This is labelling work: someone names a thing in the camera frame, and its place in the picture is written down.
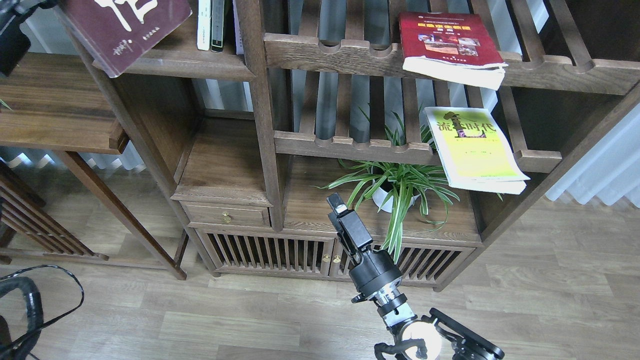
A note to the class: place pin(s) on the wooden side table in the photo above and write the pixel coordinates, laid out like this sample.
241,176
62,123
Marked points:
57,106

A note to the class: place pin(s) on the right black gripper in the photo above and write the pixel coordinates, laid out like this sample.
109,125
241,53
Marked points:
351,231

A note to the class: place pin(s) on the white curtain right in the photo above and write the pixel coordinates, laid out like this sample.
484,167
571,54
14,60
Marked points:
610,171

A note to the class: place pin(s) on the green spider plant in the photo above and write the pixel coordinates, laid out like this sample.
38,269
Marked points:
402,182

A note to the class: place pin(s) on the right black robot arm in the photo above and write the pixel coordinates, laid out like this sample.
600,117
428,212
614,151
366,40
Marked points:
377,278

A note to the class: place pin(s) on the white plant pot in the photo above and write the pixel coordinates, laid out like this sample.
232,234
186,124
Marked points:
394,197

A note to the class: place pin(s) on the white upright book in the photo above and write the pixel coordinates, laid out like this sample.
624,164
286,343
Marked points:
203,30

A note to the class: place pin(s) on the dark brown book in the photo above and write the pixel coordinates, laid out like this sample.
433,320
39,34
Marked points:
125,30

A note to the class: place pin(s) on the red book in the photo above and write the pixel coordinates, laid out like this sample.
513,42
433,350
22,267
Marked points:
452,47

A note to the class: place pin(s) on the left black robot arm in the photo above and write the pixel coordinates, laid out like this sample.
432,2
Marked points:
14,45

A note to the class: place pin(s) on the dark wooden bookshelf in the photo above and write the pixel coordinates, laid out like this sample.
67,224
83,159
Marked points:
241,145

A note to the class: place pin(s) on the dark green upright book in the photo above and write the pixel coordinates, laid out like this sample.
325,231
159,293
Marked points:
219,16

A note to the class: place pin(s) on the green plant leaves left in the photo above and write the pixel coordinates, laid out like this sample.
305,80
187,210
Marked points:
4,105

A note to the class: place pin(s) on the pale upright book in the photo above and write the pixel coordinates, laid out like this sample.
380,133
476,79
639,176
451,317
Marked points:
239,49

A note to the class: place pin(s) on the yellow green book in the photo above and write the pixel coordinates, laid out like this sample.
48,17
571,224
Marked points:
473,150

